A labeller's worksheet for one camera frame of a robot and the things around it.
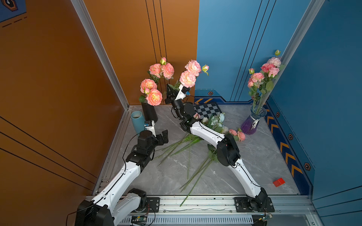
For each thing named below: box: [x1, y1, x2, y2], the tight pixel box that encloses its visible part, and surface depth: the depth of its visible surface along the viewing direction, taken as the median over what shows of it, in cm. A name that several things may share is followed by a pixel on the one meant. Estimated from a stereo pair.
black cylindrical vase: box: [141, 101, 158, 123], surface depth 104 cm
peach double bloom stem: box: [147, 56, 175, 84], surface depth 71 cm
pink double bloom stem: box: [247, 68, 265, 113], surface depth 82 cm
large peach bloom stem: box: [138, 78, 163, 106], surface depth 65 cm
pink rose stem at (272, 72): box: [260, 66, 280, 114], surface depth 80 cm
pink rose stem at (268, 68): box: [260, 63, 277, 114], surface depth 83 cm
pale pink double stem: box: [174, 59, 210, 90], surface depth 64 cm
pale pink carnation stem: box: [267, 49, 282, 68], surface depth 83 cm
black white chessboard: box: [193, 101, 223, 120], surface depth 115 cm
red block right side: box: [272, 177, 286, 188], surface depth 77 cm
